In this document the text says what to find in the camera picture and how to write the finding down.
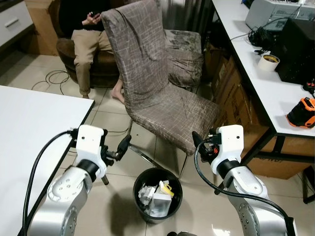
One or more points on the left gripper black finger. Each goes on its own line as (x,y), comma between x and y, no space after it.
(125,145)

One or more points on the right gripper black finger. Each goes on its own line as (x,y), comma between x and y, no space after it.
(199,139)

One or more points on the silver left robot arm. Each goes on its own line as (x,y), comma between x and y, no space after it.
(64,196)

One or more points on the yellow trash piece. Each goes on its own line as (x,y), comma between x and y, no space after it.
(166,188)

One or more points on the black round rubbish bin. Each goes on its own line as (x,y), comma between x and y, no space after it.
(142,209)

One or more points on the white crumpled paper trash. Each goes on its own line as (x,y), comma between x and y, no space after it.
(157,204)

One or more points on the black slanted table leg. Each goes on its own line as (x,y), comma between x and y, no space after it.
(104,180)

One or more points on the brown cardboard boxes stack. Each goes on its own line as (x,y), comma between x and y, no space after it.
(236,98)

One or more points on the chair with brown patterned cover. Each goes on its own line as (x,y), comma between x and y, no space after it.
(147,73)

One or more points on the grey patterned seat cushion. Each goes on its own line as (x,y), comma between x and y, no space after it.
(184,59)

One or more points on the dark brown armchair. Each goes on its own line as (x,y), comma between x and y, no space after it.
(103,66)

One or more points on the robot right leg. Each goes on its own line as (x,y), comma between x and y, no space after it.
(186,234)

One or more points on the orange and black power tool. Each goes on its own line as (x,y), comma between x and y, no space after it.
(301,114)

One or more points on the red and black plug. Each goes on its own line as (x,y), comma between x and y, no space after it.
(310,87)

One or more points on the seated person in tan trousers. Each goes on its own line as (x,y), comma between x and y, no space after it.
(86,44)

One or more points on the black computer case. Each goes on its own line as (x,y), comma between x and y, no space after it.
(295,54)

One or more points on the tall brown cardboard box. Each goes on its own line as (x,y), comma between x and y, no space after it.
(42,27)

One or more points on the grey printer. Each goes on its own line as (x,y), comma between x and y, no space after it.
(275,12)

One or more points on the white drawer cabinet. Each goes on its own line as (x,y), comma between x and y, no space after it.
(15,22)

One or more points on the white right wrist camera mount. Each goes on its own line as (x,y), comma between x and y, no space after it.
(230,145)

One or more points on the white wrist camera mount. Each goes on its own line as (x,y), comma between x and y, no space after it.
(91,142)
(230,145)

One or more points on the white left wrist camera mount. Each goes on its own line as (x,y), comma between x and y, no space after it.
(91,142)

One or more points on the black desk frame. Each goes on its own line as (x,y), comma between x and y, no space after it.
(280,142)

